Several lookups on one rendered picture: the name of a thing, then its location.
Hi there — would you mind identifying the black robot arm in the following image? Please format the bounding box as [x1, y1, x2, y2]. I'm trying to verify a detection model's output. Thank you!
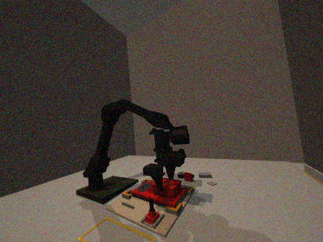
[83, 99, 190, 192]

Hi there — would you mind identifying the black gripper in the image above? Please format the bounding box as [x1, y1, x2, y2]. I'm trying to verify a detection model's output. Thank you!
[143, 145, 176, 192]

